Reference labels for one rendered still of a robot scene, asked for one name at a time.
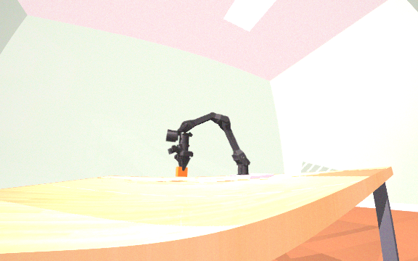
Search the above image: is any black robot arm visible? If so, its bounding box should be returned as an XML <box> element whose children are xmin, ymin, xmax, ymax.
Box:
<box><xmin>165</xmin><ymin>112</ymin><xmax>250</xmax><ymax>175</ymax></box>

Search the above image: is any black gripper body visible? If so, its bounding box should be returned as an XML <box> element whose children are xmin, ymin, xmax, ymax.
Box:
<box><xmin>174</xmin><ymin>142</ymin><xmax>193</xmax><ymax>159</ymax></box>

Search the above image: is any orange block with blue square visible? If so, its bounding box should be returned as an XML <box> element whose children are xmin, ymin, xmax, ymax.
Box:
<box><xmin>176</xmin><ymin>167</ymin><xmax>188</xmax><ymax>177</ymax></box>

